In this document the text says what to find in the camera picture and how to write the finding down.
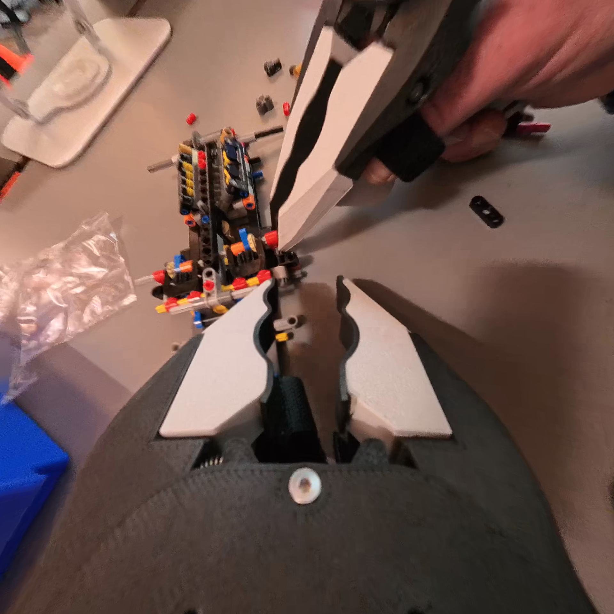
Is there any large clear plastic bag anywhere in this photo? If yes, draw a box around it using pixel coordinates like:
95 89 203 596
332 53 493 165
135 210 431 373
0 212 138 356

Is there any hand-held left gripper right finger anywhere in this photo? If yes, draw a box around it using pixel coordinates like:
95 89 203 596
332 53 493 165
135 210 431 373
336 276 454 441

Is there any orange black strap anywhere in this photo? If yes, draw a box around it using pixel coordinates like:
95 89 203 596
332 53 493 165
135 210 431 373
0 43 35 89

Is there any multicolour lego technic assembly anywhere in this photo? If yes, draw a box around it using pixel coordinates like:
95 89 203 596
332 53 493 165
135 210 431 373
136 126 312 342

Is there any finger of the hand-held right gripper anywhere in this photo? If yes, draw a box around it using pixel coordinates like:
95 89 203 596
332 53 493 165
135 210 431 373
277 42 396 252
269 25 345 243

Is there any blue plastic bin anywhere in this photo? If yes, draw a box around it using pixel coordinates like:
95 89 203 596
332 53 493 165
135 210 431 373
0 391 71 583

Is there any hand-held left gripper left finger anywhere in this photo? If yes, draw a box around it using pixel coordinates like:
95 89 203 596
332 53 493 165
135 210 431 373
158 279 280 439

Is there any orange tag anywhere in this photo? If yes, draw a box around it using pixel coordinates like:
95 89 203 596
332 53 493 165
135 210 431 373
0 170 25 202

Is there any person's right hand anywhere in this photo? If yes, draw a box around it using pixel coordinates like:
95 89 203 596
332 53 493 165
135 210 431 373
364 0 614 186

